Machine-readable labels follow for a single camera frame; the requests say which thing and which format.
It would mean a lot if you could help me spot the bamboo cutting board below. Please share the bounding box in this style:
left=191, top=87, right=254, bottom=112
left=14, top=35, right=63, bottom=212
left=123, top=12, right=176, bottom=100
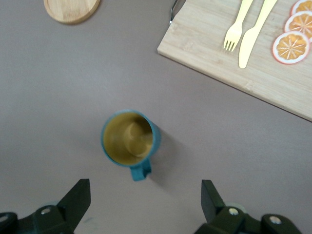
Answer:
left=157, top=0, right=312, bottom=122

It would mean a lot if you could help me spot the yellow plastic knife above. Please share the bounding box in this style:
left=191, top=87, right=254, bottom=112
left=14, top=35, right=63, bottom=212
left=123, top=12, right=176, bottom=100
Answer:
left=238, top=0, right=278, bottom=69

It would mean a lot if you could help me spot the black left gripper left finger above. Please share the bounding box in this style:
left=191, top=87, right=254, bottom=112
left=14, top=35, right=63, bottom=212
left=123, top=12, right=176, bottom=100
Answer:
left=0, top=179, right=91, bottom=234

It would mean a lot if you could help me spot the wooden mug rack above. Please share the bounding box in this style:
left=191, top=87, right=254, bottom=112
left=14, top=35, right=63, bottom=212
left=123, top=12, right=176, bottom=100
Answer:
left=43, top=0, right=101, bottom=25

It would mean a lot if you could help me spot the teal mug with handle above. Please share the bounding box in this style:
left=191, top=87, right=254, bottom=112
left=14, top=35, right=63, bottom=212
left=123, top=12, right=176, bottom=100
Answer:
left=101, top=109, right=161, bottom=182

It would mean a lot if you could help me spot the yellow plastic fork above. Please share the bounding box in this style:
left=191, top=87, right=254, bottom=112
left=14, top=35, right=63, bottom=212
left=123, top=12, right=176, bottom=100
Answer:
left=223, top=0, right=254, bottom=53

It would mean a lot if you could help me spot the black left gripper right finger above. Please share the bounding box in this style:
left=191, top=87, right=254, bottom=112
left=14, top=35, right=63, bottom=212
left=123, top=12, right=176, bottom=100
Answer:
left=195, top=179, right=303, bottom=234

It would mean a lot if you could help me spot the brown table cover sheet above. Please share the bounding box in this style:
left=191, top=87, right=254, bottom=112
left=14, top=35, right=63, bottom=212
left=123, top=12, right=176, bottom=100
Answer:
left=0, top=0, right=312, bottom=234

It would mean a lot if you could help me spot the orange slice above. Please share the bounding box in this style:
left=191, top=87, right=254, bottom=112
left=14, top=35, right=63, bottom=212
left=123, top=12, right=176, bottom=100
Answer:
left=291, top=0, right=312, bottom=15
left=272, top=31, right=311, bottom=65
left=284, top=11, right=312, bottom=42

